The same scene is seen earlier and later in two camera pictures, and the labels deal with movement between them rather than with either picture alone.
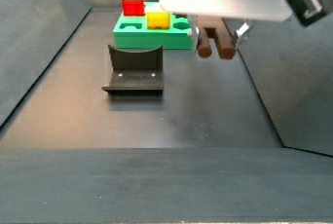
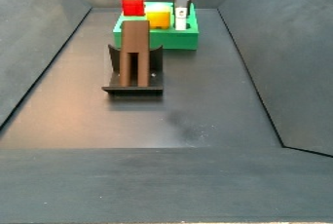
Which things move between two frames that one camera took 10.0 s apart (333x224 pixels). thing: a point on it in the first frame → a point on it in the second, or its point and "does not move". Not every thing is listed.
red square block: [132, 6] does not move
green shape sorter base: [132, 35] does not move
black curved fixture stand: [136, 71] does not move
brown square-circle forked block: [213, 22] → [135, 43]
